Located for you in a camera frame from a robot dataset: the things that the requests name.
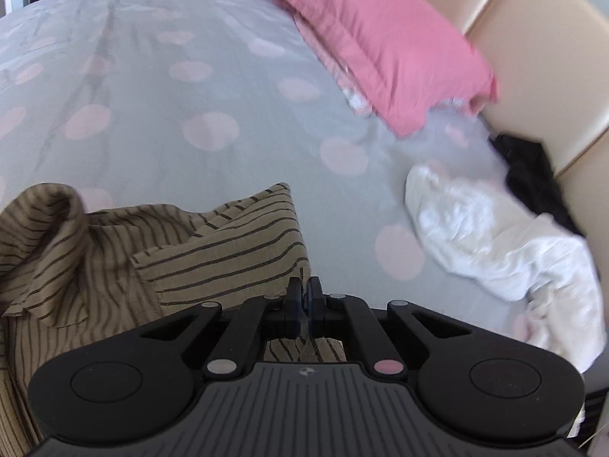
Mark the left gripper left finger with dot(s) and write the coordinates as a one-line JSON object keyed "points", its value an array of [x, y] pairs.
{"points": [[214, 343]]}

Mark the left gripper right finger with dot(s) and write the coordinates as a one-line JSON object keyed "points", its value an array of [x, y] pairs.
{"points": [[392, 343]]}

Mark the brown striped shirt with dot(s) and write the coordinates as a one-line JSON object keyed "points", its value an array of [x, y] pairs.
{"points": [[77, 289]]}

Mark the white crumpled garment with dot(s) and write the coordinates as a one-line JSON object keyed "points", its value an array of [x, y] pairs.
{"points": [[475, 230]]}

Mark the black garment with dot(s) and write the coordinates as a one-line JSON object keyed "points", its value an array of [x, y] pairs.
{"points": [[531, 179]]}

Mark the grey pink-dotted bed sheet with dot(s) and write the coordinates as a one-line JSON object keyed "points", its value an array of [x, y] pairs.
{"points": [[199, 102]]}

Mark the patterned pillow under pink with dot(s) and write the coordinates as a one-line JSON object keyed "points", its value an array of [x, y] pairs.
{"points": [[351, 91]]}

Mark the beige padded headboard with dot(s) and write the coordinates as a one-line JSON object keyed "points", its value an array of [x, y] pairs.
{"points": [[551, 58]]}

